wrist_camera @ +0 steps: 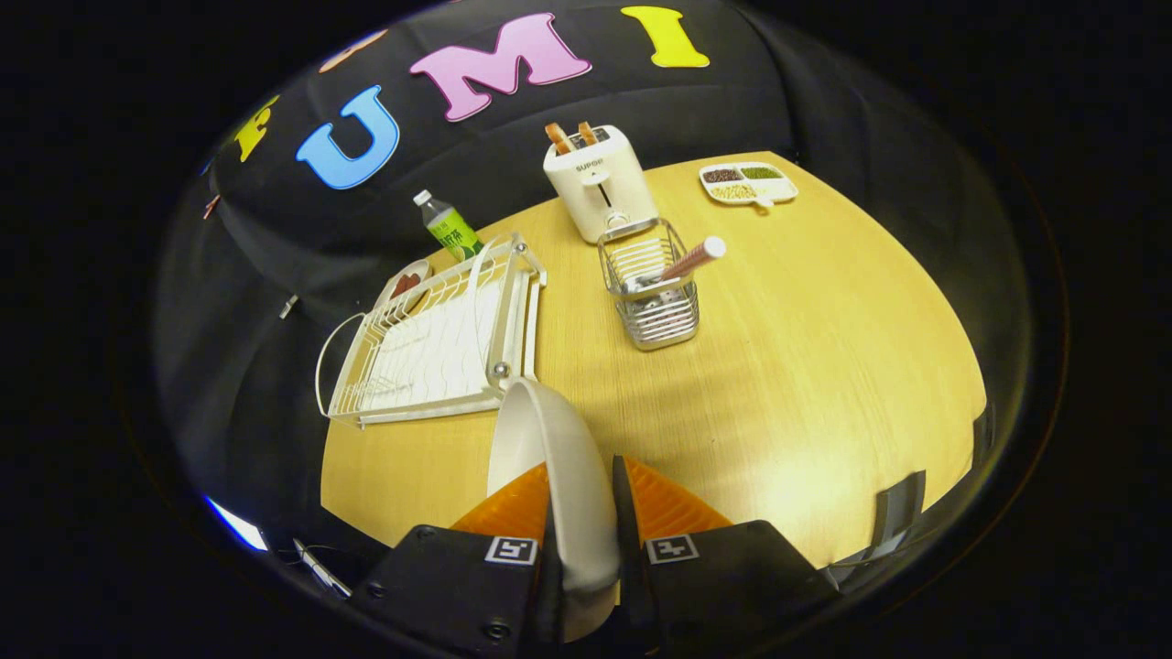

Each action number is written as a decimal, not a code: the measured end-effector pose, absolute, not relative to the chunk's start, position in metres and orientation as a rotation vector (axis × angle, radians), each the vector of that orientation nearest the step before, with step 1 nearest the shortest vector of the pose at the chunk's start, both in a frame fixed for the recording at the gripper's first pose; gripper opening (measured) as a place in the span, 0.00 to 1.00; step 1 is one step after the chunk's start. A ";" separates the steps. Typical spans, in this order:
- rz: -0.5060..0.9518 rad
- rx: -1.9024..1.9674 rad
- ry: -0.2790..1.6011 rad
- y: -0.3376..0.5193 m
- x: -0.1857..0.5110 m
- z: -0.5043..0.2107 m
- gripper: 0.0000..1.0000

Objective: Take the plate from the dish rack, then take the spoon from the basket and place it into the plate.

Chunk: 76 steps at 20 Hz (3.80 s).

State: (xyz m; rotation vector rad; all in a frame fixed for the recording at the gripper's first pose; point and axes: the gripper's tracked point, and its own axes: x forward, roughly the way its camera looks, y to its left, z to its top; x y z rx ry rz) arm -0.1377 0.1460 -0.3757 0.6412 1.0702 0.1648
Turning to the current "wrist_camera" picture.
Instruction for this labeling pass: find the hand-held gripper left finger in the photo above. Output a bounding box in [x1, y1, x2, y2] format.
[353, 462, 565, 659]

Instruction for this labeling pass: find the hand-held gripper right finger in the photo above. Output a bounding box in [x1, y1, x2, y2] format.
[611, 454, 840, 659]

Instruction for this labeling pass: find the white round plate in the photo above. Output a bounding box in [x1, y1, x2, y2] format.
[486, 377, 622, 643]

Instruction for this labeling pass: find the metal wire basket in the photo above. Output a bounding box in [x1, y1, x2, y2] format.
[597, 217, 700, 352]

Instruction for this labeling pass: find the white wire dish rack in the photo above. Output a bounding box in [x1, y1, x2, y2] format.
[315, 231, 548, 429]

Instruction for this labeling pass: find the metal spoon with pink handle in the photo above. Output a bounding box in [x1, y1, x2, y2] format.
[630, 235, 728, 294]

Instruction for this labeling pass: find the white divided dish with beans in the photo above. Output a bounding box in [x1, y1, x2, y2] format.
[698, 161, 799, 214]

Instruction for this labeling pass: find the bright monitor screen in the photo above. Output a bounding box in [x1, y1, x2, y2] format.
[205, 496, 269, 553]

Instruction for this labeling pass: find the dark grey chair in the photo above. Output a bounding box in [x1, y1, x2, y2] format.
[868, 470, 927, 561]

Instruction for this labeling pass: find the small round beige saucer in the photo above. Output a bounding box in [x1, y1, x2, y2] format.
[374, 258, 434, 313]

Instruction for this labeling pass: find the green label drink bottle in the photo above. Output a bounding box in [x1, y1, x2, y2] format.
[412, 189, 485, 265]

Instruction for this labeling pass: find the white toaster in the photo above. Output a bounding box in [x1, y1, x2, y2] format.
[542, 124, 660, 245]

